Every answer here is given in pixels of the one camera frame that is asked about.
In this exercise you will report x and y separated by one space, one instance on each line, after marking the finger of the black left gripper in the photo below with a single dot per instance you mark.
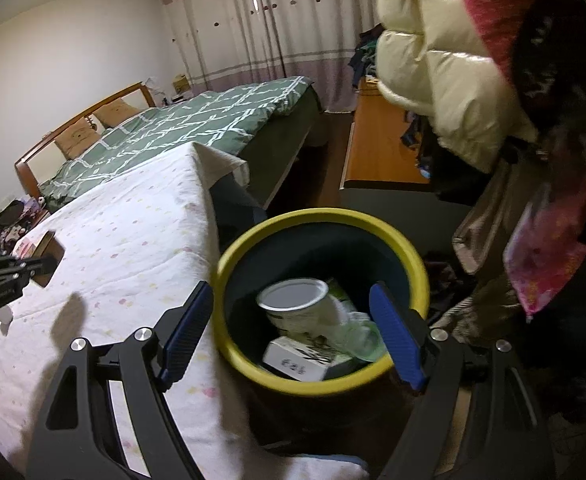
3 277

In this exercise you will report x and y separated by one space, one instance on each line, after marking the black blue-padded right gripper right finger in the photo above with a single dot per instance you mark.
474 418

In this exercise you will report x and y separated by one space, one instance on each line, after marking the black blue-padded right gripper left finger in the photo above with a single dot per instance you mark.
105 415

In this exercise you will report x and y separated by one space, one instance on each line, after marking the brown plastic tray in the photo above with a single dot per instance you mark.
48 254

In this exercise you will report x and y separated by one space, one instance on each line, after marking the clear jar with green band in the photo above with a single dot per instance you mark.
355 334

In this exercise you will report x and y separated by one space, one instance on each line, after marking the white paper cup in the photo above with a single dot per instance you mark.
302 306

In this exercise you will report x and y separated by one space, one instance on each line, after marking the yellow-rimmed dark trash bin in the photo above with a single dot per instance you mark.
354 249

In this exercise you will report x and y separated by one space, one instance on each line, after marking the small white bottle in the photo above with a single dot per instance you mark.
6 318

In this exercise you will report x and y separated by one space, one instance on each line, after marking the pink strawberry milk carton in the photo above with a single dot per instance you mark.
24 249

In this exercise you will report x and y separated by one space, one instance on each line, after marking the white nightstand with clutter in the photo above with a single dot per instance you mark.
18 218

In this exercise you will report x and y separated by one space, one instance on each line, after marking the wooden bed headboard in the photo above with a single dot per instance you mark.
43 160

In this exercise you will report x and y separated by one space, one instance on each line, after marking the white floral table cloth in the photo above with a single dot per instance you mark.
135 247

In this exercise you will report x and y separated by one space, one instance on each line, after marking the tan pillow left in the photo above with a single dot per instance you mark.
77 138

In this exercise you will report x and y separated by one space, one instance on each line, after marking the tan pillow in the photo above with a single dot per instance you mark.
77 138
114 113

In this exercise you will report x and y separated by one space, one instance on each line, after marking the tan pillow right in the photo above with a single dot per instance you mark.
114 113

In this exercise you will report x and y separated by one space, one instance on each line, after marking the pink floral cloth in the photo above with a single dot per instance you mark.
548 244

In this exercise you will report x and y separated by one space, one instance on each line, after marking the white printed box in bin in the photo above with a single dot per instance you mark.
307 360

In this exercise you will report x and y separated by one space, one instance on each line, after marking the green plaid bed quilt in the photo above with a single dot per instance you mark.
264 124

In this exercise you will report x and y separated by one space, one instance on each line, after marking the orange wooden desk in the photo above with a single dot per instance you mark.
376 158

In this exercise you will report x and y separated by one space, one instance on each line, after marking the white and purple curtain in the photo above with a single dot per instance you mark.
224 43

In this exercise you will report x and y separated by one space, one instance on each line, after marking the cream puffer jacket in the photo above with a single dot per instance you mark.
431 61

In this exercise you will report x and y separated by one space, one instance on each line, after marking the pile of dark clothes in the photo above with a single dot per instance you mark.
363 61

